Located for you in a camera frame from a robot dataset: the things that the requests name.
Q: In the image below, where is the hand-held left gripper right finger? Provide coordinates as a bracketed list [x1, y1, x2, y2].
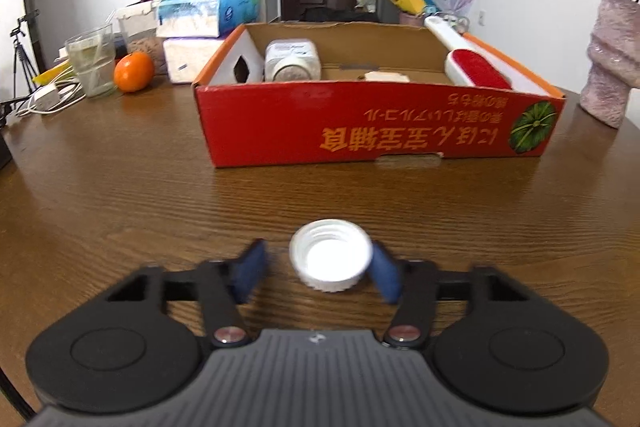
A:
[369, 242, 533, 351]

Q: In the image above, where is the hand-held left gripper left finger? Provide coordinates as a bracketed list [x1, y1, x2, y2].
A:
[102, 238, 269, 349]

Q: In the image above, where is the white threaded cap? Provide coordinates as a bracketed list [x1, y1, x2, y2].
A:
[289, 219, 374, 294]

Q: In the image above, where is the red cardboard box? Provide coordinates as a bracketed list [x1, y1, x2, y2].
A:
[192, 21, 567, 168]

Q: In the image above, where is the red white lint brush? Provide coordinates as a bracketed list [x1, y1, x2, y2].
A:
[423, 16, 514, 90]

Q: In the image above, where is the white tissue pack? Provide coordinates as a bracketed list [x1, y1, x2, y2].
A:
[163, 37, 228, 85]

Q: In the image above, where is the orange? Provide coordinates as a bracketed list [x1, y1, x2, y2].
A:
[113, 52, 155, 94]

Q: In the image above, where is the clear food jar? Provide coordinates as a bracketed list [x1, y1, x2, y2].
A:
[116, 2, 168, 75]

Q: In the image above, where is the clear glass cup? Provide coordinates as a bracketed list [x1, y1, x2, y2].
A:
[65, 24, 118, 98]

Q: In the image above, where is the pink textured vase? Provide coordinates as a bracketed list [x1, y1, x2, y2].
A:
[579, 0, 640, 129]

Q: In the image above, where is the black tripod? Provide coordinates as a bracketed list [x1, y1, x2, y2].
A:
[10, 9, 41, 80]

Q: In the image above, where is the white charger with cables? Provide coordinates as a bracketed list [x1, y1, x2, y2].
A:
[15, 77, 86, 116]

